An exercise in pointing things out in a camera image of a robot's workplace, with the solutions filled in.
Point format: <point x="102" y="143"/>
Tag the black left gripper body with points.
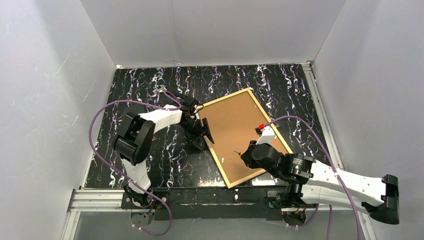
<point x="197" y="127"/>

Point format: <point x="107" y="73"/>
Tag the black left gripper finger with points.
<point x="197" y="142"/>
<point x="207" y="131"/>

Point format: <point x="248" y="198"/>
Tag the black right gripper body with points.
<point x="247" y="159"/>

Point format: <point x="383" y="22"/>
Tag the green wooden photo frame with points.
<point x="232" y="121"/>

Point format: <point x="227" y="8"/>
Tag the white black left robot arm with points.
<point x="134" y="139"/>

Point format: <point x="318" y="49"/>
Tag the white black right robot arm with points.
<point x="311" y="182"/>

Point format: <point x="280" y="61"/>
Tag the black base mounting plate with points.
<point x="243" y="202"/>

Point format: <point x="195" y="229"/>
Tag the black small tool on table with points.
<point x="163" y="89"/>

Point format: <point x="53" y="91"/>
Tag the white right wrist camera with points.
<point x="266" y="134"/>

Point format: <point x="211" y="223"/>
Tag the aluminium rail right side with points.
<point x="321" y="113"/>

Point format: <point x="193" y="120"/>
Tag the aluminium rail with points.
<point x="93" y="200"/>
<point x="321" y="113"/>

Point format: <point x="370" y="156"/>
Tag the aluminium rail front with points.
<point x="93" y="200"/>

